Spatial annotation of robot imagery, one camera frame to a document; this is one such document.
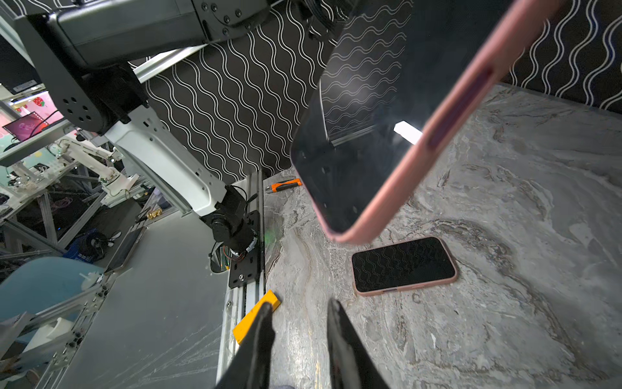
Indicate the black phone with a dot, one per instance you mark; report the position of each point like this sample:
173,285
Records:
403,78
404,266

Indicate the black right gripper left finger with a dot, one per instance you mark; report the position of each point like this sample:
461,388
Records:
251,367

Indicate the adjustable wrench orange handle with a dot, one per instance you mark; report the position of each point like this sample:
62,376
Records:
283,185

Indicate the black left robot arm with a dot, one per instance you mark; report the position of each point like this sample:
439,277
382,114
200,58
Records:
200,92

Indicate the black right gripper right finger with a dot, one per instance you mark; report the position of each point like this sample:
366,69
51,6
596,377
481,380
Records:
350,364

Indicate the yellow flat block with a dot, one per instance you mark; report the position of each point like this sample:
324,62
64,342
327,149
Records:
243,328

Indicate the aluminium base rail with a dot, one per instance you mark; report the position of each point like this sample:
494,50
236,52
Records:
249,276

